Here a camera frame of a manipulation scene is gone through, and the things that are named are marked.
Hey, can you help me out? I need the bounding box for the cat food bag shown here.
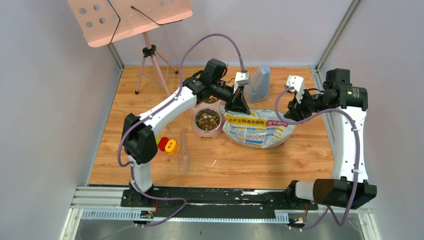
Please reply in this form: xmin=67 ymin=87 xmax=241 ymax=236
xmin=220 ymin=106 xmax=296 ymax=149

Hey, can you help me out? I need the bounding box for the clear plastic food scoop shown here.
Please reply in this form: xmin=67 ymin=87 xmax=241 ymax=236
xmin=178 ymin=129 xmax=193 ymax=176

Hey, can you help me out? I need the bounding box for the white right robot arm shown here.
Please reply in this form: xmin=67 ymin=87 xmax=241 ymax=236
xmin=284 ymin=68 xmax=377 ymax=210

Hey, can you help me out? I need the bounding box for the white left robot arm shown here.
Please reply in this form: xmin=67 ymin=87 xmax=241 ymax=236
xmin=118 ymin=58 xmax=250 ymax=207

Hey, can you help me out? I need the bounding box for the pink double bowl feeder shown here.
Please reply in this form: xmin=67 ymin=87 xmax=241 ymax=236
xmin=190 ymin=96 xmax=225 ymax=139

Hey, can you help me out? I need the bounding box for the blue item in bubble wrap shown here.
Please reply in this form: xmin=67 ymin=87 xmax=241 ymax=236
xmin=244 ymin=67 xmax=271 ymax=103

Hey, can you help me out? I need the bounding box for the steel bowl far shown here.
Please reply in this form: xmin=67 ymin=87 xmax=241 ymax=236
xmin=202 ymin=96 xmax=219 ymax=104

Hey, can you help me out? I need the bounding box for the steel bowl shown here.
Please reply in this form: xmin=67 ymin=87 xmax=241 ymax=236
xmin=202 ymin=96 xmax=219 ymax=104
xmin=194 ymin=108 xmax=222 ymax=132

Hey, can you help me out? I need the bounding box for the steel bowl near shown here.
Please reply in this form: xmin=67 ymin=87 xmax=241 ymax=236
xmin=194 ymin=108 xmax=222 ymax=132

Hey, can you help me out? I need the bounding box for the yellow traffic light block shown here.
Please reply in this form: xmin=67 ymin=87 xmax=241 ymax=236
xmin=164 ymin=139 xmax=178 ymax=155

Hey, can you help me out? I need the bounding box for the red toy block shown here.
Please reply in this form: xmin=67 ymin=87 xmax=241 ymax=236
xmin=157 ymin=136 xmax=169 ymax=152

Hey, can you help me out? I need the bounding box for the pink music stand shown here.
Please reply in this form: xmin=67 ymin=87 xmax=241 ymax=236
xmin=67 ymin=0 xmax=193 ymax=93

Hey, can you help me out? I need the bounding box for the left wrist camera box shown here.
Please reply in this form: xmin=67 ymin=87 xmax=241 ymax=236
xmin=233 ymin=71 xmax=250 ymax=93

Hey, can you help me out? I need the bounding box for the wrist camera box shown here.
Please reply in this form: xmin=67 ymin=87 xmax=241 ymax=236
xmin=233 ymin=71 xmax=250 ymax=93
xmin=285 ymin=75 xmax=305 ymax=104

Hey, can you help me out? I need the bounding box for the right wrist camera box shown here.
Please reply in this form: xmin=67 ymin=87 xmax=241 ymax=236
xmin=285 ymin=75 xmax=305 ymax=104

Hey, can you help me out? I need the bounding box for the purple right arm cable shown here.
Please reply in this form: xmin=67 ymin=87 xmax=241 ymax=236
xmin=274 ymin=86 xmax=361 ymax=232

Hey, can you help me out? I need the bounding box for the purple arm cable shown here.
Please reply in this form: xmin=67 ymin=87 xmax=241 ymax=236
xmin=117 ymin=33 xmax=247 ymax=228
xmin=274 ymin=86 xmax=361 ymax=232

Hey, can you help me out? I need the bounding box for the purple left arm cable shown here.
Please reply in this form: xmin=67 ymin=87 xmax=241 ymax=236
xmin=117 ymin=33 xmax=247 ymax=228

